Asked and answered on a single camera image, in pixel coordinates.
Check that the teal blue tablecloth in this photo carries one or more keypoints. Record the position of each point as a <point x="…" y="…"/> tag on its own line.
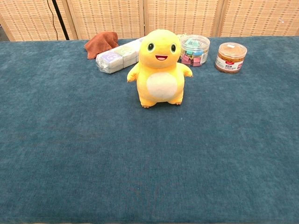
<point x="93" y="151"/>

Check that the black stand pole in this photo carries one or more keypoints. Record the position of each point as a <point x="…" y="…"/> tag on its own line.
<point x="60" y="19"/>

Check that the clear jar of binder clips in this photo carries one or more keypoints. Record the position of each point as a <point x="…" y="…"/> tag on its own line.
<point x="195" y="50"/>

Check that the clear jar of rubber bands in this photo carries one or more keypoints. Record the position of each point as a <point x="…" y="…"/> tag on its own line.
<point x="230" y="58"/>

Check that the rust brown cloth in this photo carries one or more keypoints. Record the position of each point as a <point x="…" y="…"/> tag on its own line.
<point x="100" y="44"/>

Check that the yellow plush toy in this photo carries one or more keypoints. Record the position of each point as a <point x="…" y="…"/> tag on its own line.
<point x="158" y="60"/>

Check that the plastic-wrapped tissue pack row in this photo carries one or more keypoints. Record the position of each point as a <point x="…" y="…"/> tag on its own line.
<point x="116" y="58"/>

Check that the woven bamboo folding screen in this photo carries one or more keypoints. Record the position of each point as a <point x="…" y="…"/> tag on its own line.
<point x="187" y="16"/>

